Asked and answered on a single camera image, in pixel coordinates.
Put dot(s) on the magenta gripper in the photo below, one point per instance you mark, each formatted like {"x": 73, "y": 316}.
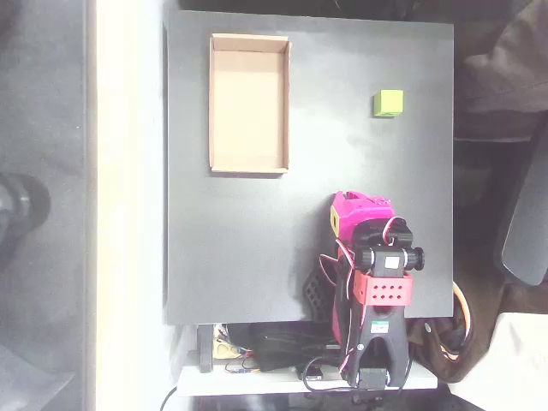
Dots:
{"x": 352, "y": 212}

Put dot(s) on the brown jacket cloth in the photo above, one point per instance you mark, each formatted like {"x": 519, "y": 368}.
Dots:
{"x": 501, "y": 73}

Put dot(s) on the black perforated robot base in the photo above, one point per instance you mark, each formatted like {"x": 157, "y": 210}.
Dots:
{"x": 317, "y": 291}

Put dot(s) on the black power adapter bundle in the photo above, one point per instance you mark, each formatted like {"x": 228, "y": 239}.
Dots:
{"x": 287, "y": 347}

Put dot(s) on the shallow cardboard box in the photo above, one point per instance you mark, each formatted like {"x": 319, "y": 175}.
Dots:
{"x": 248, "y": 107}

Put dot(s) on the white cloth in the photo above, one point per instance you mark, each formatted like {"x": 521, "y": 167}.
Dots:
{"x": 509, "y": 368}

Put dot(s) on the black table clamp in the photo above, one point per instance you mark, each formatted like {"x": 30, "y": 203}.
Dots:
{"x": 205, "y": 349}

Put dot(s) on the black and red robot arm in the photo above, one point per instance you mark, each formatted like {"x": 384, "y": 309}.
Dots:
{"x": 381, "y": 291}

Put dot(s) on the grey office chair armrest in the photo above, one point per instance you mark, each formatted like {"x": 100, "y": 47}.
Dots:
{"x": 524, "y": 214}

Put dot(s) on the black plug connector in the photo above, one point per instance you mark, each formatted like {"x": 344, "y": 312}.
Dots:
{"x": 312, "y": 371}

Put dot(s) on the white shelf board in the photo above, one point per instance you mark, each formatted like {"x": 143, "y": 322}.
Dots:
{"x": 257, "y": 381}

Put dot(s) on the yellow-green cube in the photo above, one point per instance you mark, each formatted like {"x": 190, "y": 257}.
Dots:
{"x": 388, "y": 103}

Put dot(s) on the tan controller circuit board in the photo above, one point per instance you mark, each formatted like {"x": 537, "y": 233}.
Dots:
{"x": 227, "y": 344}

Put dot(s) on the dark brown bag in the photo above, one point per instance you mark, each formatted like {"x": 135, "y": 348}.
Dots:
{"x": 484, "y": 299}

